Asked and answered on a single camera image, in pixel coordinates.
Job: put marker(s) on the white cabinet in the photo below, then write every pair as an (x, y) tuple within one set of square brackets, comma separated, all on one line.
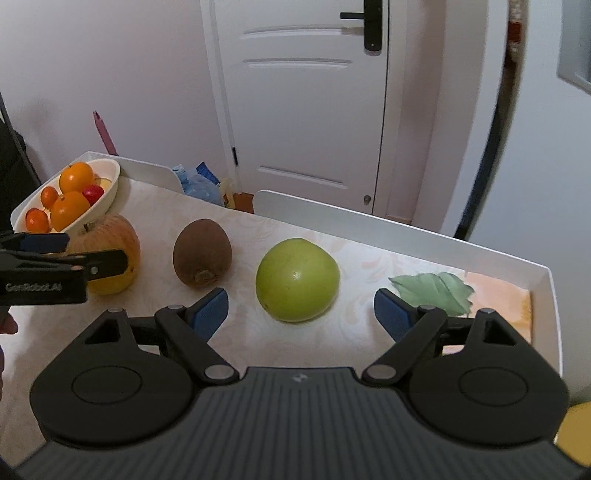
[(531, 161)]

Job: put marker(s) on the duck print plate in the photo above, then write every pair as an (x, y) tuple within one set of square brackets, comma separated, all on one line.
[(105, 203)]

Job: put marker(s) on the small tangerine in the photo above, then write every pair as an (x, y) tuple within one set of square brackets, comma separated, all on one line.
[(37, 221), (48, 197)]

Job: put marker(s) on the blue plastic bag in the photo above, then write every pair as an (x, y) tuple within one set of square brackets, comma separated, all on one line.
[(198, 187)]

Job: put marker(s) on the white rimmed table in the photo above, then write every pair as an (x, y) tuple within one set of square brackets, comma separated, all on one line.
[(461, 244)]

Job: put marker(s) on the yellow item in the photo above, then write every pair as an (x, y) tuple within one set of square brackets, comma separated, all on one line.
[(575, 429)]

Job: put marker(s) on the green apple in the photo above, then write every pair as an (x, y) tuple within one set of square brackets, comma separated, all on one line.
[(298, 279)]

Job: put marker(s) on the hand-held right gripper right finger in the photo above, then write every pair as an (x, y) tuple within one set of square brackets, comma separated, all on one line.
[(392, 316)]

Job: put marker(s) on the red cherry tomato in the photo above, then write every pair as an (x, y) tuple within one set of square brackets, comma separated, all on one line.
[(92, 194)]

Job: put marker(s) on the brown kiwi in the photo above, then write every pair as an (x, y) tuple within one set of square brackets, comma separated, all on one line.
[(202, 253)]

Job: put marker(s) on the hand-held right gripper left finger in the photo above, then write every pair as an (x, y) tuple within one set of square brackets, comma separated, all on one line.
[(210, 313)]

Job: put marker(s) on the white panelled door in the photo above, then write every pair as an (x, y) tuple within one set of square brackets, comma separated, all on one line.
[(300, 115)]

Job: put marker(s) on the medium orange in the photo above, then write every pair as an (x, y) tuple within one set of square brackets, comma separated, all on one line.
[(69, 211)]

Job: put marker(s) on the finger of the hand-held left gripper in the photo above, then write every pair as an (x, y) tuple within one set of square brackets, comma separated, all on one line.
[(46, 241), (108, 263)]

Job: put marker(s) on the person's left hand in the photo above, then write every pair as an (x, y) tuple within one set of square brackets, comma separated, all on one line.
[(7, 325)]

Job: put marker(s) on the large yellow-red apple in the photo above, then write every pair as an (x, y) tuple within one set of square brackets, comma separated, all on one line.
[(115, 235)]

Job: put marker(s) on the large orange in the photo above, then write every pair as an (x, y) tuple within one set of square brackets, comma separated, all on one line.
[(76, 177)]

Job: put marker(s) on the black door hinge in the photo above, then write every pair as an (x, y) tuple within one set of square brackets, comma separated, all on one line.
[(234, 157)]

